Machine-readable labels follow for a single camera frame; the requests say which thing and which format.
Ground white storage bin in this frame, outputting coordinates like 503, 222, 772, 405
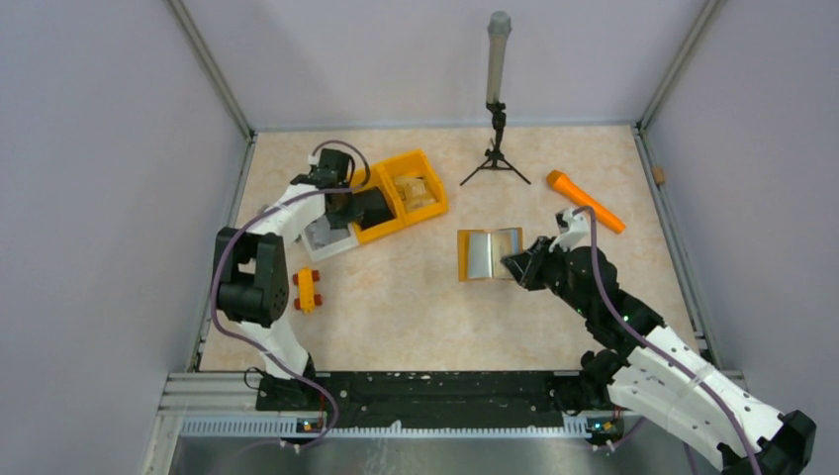
301, 216, 360, 262

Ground yellow red toy block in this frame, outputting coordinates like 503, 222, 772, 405
292, 267, 324, 314

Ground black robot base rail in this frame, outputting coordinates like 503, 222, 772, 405
254, 371, 639, 448

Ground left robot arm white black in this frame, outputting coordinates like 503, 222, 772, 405
210, 140, 370, 411

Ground yellow double storage bin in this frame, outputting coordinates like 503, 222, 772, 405
351, 149, 449, 245

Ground small wooden block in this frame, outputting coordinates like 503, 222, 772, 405
651, 165, 666, 186

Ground black item in bin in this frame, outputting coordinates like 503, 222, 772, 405
356, 187, 395, 231

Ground black tripod stand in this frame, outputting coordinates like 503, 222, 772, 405
459, 101, 531, 186

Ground orange toy microphone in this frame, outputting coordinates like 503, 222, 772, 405
546, 169, 626, 234

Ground grey microphone on stand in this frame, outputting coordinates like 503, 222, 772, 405
486, 11, 512, 104

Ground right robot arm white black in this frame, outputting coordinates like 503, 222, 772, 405
501, 237, 816, 474

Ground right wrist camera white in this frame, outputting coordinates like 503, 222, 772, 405
548, 208, 590, 252

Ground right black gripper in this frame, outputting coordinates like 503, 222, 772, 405
503, 235, 594, 318

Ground grey parts in white bin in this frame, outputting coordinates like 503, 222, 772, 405
305, 216, 349, 250

